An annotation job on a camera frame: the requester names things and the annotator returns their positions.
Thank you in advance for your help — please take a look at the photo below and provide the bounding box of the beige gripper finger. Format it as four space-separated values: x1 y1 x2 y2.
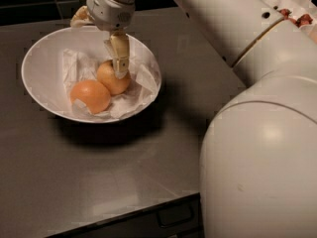
70 6 94 28
104 30 130 79

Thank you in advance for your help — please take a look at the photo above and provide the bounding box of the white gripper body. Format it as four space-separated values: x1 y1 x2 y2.
86 0 135 31

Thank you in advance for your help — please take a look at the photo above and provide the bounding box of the yellow-orange orange with stem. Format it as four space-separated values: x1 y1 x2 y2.
97 60 131 95

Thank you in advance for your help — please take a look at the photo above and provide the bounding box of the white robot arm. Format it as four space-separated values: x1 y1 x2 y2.
173 0 317 238

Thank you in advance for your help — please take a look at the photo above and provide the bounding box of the white crumpled paper in bowl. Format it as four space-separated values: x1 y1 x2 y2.
61 47 161 122

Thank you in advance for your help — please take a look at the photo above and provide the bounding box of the large white bowl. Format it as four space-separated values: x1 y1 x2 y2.
21 26 152 123

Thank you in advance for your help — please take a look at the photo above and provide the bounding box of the darker orange fruit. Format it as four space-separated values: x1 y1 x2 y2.
70 79 111 114

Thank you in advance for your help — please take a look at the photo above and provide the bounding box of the white paper under strawberries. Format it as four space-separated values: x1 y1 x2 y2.
262 0 317 38

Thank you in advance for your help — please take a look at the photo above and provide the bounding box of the red strawberries pile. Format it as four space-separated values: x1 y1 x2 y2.
279 9 313 28

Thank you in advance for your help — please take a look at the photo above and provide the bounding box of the dark drawer front with handle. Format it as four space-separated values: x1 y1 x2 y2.
47 193 205 238

